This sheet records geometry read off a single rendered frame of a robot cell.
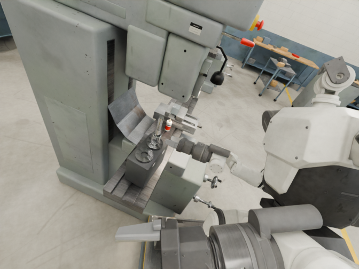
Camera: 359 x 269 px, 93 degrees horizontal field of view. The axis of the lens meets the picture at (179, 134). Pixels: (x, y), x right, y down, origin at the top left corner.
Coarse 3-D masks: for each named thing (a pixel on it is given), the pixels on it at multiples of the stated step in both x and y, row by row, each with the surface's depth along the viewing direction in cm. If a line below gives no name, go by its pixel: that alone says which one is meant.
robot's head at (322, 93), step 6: (318, 78) 49; (318, 84) 49; (318, 90) 49; (324, 90) 47; (330, 90) 46; (336, 90) 43; (318, 96) 47; (324, 96) 46; (330, 96) 45; (336, 96) 45
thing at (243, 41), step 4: (224, 32) 68; (228, 36) 69; (232, 36) 68; (236, 36) 68; (240, 40) 68; (244, 40) 68; (248, 40) 68; (244, 44) 69; (248, 44) 68; (252, 44) 68
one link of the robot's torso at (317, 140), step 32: (288, 128) 47; (320, 128) 39; (352, 128) 36; (288, 160) 45; (320, 160) 38; (352, 160) 36; (288, 192) 45; (320, 192) 40; (352, 192) 40; (352, 224) 43
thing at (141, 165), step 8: (144, 144) 89; (160, 144) 90; (136, 152) 82; (144, 152) 85; (152, 152) 85; (160, 152) 88; (128, 160) 81; (136, 160) 81; (144, 160) 80; (152, 160) 83; (160, 160) 97; (128, 168) 85; (136, 168) 82; (144, 168) 79; (152, 168) 87; (128, 176) 90; (136, 176) 86; (144, 176) 83; (136, 184) 91; (144, 184) 88
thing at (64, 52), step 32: (0, 0) 76; (32, 0) 75; (32, 32) 82; (64, 32) 76; (96, 32) 73; (32, 64) 94; (64, 64) 87; (96, 64) 82; (64, 96) 102; (96, 96) 94; (64, 128) 123; (96, 128) 112; (64, 160) 155; (96, 160) 137
